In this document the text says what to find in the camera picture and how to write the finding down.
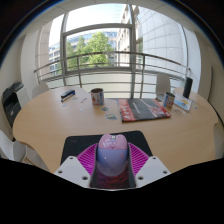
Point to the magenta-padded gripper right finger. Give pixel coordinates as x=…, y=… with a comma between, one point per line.
x=151, y=170

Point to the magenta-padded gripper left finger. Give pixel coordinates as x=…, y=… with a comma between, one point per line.
x=73, y=170

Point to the pink and lilac computer mouse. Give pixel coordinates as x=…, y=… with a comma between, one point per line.
x=112, y=153

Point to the black mouse pad red print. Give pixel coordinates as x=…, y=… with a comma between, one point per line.
x=78, y=141

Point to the red and grey magazine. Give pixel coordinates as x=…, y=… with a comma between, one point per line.
x=143, y=109

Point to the printed mug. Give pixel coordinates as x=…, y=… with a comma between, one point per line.
x=97, y=97
x=168, y=100

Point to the small black stapler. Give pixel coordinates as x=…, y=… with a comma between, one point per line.
x=67, y=95

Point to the black cylinder speaker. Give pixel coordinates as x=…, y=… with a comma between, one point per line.
x=187, y=87

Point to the black office printer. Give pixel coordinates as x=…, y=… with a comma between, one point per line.
x=11, y=103

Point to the grey metal balcony railing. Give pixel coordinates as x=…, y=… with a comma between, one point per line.
x=110, y=53

